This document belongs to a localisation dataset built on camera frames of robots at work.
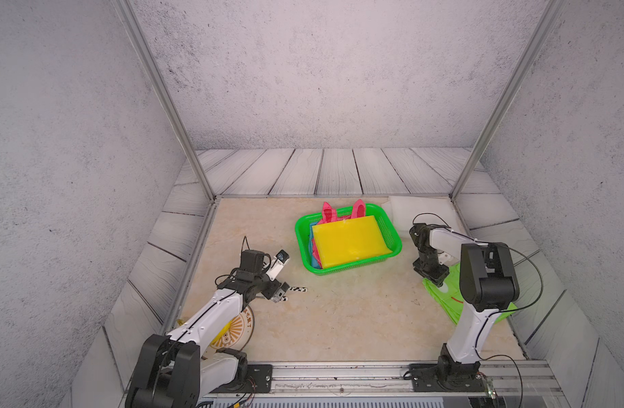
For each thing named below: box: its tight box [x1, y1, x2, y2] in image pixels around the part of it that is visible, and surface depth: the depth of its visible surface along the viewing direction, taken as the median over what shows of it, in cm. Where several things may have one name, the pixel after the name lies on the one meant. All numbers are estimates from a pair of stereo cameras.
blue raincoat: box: [308, 221, 322, 270], surface depth 100 cm
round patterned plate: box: [209, 306, 256, 351], surface depth 83 cm
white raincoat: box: [380, 195, 466, 238], surface depth 116 cm
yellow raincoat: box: [311, 215, 393, 270], surface depth 101 cm
